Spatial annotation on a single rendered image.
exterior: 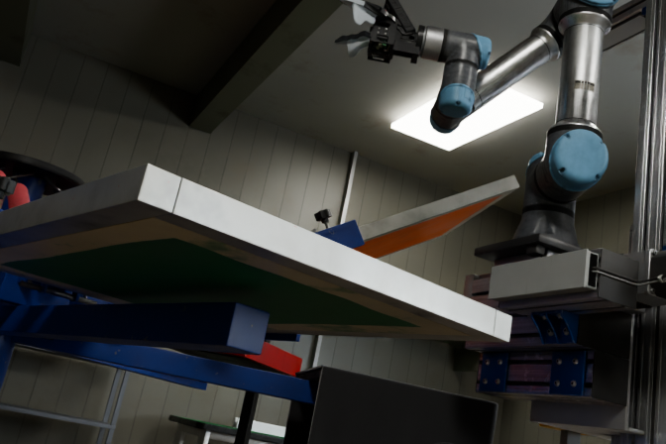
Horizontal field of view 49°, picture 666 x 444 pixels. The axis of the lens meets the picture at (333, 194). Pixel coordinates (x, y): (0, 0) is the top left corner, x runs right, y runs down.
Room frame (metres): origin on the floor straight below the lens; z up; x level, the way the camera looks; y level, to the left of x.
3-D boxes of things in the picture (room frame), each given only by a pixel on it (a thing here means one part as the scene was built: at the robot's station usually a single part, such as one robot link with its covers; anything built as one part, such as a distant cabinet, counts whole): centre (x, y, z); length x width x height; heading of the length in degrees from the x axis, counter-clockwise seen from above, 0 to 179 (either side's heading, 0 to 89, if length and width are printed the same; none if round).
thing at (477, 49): (1.44, -0.23, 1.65); 0.11 x 0.08 x 0.09; 89
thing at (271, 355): (3.28, 0.31, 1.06); 0.61 x 0.46 x 0.12; 158
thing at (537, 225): (1.56, -0.49, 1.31); 0.15 x 0.15 x 0.10
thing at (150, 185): (1.25, 0.28, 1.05); 1.08 x 0.61 x 0.23; 38
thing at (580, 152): (1.43, -0.49, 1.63); 0.15 x 0.12 x 0.55; 179
